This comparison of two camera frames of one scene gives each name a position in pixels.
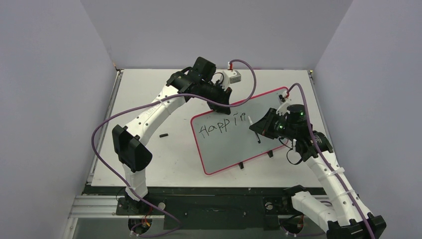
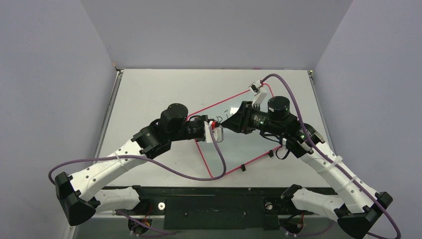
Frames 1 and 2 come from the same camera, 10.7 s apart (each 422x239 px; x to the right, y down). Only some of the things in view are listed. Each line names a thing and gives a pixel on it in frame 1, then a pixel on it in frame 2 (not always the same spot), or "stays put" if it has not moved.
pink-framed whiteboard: [224, 140] stays put
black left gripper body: [216, 93] to [196, 127]
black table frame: [213, 208] stays put
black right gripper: [266, 123] to [247, 117]
